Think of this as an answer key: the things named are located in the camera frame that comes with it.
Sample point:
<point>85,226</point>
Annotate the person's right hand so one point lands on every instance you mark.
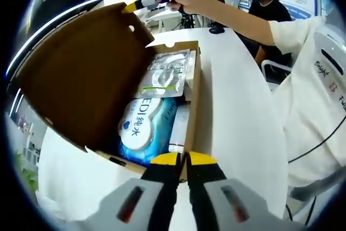
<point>186,2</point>

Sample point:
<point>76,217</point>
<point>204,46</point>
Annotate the small white carton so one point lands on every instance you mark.
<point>192,71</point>

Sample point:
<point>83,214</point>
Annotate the white spray bottle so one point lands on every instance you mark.
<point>179,128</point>

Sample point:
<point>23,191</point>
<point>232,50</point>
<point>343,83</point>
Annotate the soft wet wipes pack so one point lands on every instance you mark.
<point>140,131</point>

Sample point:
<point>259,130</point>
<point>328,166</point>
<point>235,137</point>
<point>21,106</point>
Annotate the silver soft sachet item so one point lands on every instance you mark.
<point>165,74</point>

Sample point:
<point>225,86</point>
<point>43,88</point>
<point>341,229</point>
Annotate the person in white shirt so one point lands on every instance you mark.
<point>305,106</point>

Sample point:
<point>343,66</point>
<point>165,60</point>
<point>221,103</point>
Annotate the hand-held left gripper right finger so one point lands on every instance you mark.
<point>232,204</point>

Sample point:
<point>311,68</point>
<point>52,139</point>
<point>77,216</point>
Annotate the white office chair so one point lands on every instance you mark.
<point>273,64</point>

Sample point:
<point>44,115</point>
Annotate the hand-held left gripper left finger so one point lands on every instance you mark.
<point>135,204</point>

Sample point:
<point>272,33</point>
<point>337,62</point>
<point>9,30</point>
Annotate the brown cardboard shoe box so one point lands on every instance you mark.
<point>81,79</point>

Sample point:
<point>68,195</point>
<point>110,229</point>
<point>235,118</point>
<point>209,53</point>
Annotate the black computer mouse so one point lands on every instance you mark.
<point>216,29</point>

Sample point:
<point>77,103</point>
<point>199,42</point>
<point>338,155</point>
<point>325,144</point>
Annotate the white chest device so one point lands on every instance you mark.
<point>324,41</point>

